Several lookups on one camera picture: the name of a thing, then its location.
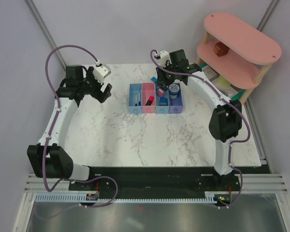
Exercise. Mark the red brown small box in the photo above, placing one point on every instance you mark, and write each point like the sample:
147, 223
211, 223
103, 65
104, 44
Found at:
220, 49

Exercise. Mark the pink highlighter marker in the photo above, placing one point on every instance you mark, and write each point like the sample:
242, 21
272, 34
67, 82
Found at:
150, 101

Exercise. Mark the light blue end bin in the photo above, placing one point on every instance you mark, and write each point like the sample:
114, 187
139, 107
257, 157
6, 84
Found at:
134, 89

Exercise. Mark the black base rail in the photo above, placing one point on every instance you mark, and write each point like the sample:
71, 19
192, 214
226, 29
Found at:
139, 180

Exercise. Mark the blue cleaning gel jar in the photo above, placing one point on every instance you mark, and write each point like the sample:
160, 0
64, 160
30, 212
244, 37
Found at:
174, 90

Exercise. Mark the blue highlighter marker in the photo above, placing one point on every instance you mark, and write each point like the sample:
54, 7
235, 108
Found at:
154, 79

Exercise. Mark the pink bin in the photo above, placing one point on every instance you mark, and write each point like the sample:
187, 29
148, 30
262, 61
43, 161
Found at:
148, 89

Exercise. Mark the blue pencil sharpener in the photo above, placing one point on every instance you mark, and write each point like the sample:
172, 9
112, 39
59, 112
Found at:
163, 101

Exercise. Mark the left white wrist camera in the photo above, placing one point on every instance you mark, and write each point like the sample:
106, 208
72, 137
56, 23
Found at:
101, 72

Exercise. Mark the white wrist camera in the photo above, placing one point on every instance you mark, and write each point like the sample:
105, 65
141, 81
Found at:
164, 58
101, 72

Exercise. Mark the black capped pen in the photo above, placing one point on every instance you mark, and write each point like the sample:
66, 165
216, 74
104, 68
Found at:
136, 99

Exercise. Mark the pink eraser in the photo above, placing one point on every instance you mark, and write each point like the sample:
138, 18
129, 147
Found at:
160, 93

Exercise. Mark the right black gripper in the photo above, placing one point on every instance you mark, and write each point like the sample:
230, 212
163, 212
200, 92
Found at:
161, 81

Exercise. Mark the pink two tier shelf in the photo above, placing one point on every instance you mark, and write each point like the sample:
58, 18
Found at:
251, 53

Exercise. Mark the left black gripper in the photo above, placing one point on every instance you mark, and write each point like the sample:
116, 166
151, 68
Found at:
99, 94

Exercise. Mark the white cable duct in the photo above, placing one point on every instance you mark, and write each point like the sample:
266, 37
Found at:
90, 197

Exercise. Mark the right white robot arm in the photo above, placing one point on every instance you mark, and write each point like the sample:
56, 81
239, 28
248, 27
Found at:
226, 116

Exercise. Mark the green spiral notebook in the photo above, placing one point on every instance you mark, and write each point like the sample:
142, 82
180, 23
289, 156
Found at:
232, 92

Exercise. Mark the purple blue bin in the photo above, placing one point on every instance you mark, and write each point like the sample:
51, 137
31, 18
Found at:
176, 105

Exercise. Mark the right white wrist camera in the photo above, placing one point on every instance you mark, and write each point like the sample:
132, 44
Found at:
164, 58

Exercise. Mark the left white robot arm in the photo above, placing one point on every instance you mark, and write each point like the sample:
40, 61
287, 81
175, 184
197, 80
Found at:
48, 157

